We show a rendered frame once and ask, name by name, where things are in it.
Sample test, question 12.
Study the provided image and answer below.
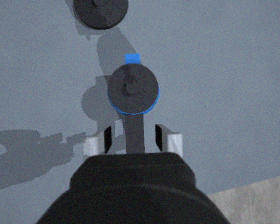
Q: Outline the dark grey round disc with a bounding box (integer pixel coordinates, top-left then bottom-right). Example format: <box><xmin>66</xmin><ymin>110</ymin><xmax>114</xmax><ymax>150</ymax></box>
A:
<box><xmin>74</xmin><ymin>0</ymin><xmax>128</xmax><ymax>30</ymax></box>

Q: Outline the blue and black kettle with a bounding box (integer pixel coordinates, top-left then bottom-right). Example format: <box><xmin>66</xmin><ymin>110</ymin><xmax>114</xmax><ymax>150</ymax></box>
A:
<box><xmin>107</xmin><ymin>54</ymin><xmax>159</xmax><ymax>154</ymax></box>

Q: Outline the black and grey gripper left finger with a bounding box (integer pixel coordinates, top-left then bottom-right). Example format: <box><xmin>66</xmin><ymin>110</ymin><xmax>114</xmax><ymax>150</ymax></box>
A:
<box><xmin>82</xmin><ymin>126</ymin><xmax>112</xmax><ymax>161</ymax></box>

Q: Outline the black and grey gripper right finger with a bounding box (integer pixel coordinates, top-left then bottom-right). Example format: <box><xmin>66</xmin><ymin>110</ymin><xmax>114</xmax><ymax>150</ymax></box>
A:
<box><xmin>155</xmin><ymin>124</ymin><xmax>182</xmax><ymax>158</ymax></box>

